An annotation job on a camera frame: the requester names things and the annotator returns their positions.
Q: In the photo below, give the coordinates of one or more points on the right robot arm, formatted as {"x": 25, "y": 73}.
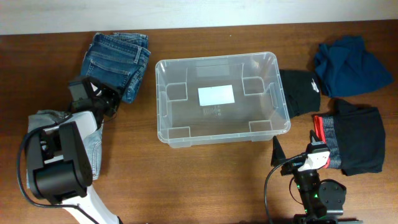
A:
{"x": 308, "y": 184}

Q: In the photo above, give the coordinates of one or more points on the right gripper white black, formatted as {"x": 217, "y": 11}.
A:
{"x": 276, "y": 155}

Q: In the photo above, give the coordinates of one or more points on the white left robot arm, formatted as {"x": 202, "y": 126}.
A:
{"x": 62, "y": 151}

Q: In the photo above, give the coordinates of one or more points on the black shorts red grey waistband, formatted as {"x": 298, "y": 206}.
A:
{"x": 355, "y": 136}

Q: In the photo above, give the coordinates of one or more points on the black folded shirt white logo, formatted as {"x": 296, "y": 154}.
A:
{"x": 301, "y": 90}

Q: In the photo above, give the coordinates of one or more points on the light blue folded jeans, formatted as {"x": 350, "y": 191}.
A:
{"x": 90, "y": 132}

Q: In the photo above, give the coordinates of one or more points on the dark blue jeans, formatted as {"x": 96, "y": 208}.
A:
{"x": 118, "y": 59}

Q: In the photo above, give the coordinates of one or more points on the navy blue shirt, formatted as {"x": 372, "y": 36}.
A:
{"x": 345, "y": 68}

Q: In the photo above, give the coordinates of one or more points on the white label in bin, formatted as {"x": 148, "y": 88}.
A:
{"x": 216, "y": 95}

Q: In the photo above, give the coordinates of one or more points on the clear plastic storage bin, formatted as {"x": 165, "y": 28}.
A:
{"x": 258, "y": 114}

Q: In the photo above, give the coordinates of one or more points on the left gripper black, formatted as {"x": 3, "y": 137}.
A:
{"x": 113, "y": 92}

